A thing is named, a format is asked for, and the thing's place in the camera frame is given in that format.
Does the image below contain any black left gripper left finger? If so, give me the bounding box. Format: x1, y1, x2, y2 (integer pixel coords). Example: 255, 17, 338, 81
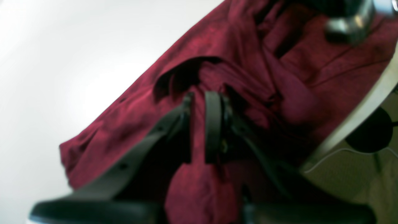
30, 93, 194, 224

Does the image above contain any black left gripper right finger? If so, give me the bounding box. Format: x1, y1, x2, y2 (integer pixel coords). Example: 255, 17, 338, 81
205, 91, 376, 224

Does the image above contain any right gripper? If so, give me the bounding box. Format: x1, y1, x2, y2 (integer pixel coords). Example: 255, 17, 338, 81
298, 0, 398, 45

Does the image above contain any dark red long-sleeve t-shirt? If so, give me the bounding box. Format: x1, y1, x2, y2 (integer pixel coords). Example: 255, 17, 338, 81
60, 0, 397, 224

